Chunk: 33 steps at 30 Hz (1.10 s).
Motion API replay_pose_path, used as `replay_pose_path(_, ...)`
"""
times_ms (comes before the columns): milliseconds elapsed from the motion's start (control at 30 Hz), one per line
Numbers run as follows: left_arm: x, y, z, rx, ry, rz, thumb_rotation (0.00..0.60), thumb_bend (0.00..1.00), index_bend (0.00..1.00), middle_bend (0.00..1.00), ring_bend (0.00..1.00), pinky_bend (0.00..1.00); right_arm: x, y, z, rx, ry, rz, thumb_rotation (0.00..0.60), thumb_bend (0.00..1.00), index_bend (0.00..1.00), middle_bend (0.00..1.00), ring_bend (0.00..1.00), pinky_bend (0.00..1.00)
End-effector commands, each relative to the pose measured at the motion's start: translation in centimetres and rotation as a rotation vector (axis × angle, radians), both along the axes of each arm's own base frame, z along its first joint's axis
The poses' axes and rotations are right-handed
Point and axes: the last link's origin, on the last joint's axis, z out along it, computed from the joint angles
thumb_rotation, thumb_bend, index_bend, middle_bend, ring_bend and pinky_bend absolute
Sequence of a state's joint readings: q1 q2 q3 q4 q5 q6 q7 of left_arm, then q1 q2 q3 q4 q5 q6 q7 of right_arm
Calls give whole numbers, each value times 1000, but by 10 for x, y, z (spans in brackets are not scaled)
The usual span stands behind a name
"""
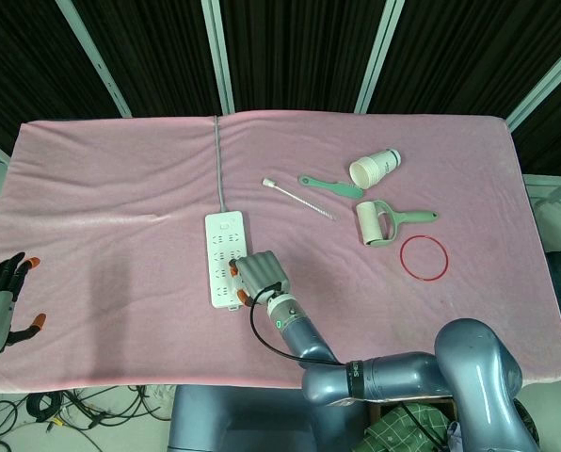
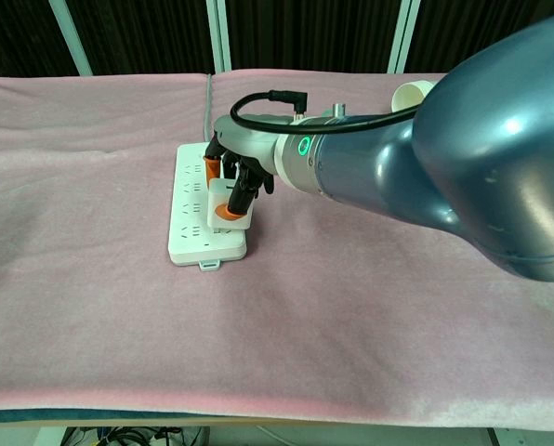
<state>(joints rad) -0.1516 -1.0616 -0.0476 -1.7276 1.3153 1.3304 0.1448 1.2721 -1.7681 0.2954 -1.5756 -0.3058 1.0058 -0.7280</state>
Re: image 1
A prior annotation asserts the white paper cup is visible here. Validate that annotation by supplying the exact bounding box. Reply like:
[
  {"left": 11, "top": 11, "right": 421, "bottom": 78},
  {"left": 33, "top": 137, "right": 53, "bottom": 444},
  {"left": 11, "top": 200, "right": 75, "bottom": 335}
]
[{"left": 348, "top": 148, "right": 403, "bottom": 190}]

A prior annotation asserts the white partition frame post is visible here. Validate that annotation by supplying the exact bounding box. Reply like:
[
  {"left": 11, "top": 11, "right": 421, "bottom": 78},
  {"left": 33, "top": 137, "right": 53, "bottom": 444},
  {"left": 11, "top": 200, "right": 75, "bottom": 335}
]
[
  {"left": 505, "top": 34, "right": 561, "bottom": 131},
  {"left": 56, "top": 0, "right": 134, "bottom": 119},
  {"left": 200, "top": 0, "right": 237, "bottom": 116},
  {"left": 353, "top": 0, "right": 407, "bottom": 114}
]

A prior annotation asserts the pink cloth table cover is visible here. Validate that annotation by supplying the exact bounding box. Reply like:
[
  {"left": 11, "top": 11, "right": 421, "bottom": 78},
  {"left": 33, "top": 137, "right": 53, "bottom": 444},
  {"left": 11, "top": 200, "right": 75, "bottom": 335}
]
[{"left": 0, "top": 110, "right": 561, "bottom": 393}]

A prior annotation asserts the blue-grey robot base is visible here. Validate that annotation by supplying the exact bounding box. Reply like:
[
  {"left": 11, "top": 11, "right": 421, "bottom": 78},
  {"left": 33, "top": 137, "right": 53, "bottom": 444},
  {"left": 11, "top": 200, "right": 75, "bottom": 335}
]
[{"left": 167, "top": 384, "right": 371, "bottom": 452}]

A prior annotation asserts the white thin bottle brush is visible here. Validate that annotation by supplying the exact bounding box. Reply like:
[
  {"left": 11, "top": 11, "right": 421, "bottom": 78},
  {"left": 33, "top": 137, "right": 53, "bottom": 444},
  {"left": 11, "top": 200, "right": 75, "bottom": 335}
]
[{"left": 261, "top": 177, "right": 338, "bottom": 221}]

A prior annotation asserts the white power strip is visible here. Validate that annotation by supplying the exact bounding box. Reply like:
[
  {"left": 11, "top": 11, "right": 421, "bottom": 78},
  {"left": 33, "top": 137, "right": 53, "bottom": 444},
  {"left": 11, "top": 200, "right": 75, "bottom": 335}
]
[{"left": 204, "top": 211, "right": 253, "bottom": 313}]

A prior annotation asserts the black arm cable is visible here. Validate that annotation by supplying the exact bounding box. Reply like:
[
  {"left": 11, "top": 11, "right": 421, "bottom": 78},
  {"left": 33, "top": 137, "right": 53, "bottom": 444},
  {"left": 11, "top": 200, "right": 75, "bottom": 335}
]
[{"left": 249, "top": 283, "right": 345, "bottom": 366}]

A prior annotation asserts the grey power strip cable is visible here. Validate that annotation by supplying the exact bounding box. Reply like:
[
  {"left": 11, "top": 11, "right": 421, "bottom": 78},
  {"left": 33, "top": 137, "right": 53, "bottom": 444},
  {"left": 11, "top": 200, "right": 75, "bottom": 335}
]
[{"left": 212, "top": 115, "right": 231, "bottom": 214}]

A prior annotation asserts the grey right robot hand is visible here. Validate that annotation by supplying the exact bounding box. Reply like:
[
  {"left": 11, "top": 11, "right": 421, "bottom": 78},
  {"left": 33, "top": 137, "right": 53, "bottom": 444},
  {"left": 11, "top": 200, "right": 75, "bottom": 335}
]
[{"left": 228, "top": 250, "right": 293, "bottom": 308}]

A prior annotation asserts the green lint roller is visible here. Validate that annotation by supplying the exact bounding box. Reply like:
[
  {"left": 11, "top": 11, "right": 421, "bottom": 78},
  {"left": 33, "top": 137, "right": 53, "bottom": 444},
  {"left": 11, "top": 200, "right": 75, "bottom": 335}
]
[{"left": 355, "top": 199, "right": 440, "bottom": 249}]

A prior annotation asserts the red ring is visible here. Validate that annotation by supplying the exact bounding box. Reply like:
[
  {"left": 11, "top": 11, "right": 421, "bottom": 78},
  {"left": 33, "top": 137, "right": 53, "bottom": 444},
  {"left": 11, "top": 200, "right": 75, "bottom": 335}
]
[{"left": 399, "top": 234, "right": 450, "bottom": 283}]

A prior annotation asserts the white side cabinet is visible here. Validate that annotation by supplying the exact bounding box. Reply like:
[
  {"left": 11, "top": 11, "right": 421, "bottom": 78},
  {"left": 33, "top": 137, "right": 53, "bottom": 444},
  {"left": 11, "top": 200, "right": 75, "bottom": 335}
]
[{"left": 523, "top": 172, "right": 561, "bottom": 251}]

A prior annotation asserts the tangle of floor cables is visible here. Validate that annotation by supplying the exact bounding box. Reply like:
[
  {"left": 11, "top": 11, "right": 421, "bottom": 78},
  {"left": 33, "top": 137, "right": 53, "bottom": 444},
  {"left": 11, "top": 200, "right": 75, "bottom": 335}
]
[{"left": 0, "top": 384, "right": 176, "bottom": 452}]

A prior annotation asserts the green checkered cloth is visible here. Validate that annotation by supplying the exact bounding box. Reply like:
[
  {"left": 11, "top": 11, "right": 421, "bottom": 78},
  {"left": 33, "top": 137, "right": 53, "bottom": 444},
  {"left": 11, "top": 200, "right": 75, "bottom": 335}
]
[{"left": 362, "top": 398, "right": 461, "bottom": 452}]

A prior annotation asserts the green comb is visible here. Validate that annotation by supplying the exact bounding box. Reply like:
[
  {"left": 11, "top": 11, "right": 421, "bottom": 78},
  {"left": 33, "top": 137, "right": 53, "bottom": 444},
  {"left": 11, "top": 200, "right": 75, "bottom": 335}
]
[{"left": 297, "top": 174, "right": 365, "bottom": 201}]

